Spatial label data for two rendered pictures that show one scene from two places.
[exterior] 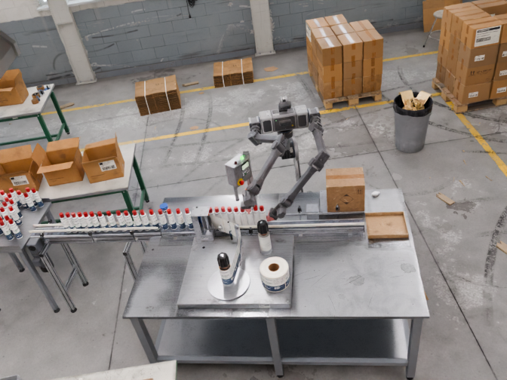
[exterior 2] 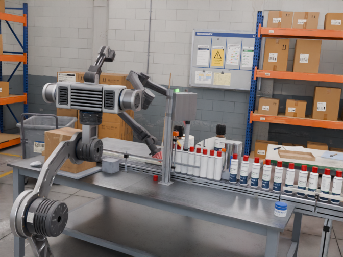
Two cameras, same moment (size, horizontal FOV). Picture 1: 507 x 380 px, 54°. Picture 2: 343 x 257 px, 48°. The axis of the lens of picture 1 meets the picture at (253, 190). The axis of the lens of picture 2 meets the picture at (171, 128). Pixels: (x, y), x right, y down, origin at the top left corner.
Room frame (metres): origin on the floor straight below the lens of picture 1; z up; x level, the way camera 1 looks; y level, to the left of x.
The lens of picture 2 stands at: (5.64, 0.69, 1.69)
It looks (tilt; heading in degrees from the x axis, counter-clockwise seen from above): 10 degrees down; 195
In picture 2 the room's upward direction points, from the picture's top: 3 degrees clockwise
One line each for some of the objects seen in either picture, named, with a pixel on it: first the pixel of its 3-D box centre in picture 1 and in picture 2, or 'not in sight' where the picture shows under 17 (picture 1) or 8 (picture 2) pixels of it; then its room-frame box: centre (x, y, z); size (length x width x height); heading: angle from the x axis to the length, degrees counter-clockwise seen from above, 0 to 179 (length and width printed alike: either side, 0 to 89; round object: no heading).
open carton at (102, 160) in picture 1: (102, 157); not in sight; (4.23, 1.44, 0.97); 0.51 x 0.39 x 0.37; 5
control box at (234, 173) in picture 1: (238, 170); (182, 106); (3.06, 0.09, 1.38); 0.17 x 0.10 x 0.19; 134
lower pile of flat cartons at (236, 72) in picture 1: (233, 72); not in sight; (7.53, 0.02, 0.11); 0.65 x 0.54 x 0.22; 87
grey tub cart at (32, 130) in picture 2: not in sight; (48, 144); (1.20, -2.15, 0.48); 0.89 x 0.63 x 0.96; 18
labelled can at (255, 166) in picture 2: (180, 219); (255, 172); (3.08, 0.62, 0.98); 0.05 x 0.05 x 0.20
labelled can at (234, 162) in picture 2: not in sight; (234, 168); (3.05, 0.48, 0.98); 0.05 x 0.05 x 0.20
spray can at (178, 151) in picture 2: (250, 216); (178, 158); (2.96, 0.06, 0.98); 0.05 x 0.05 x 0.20
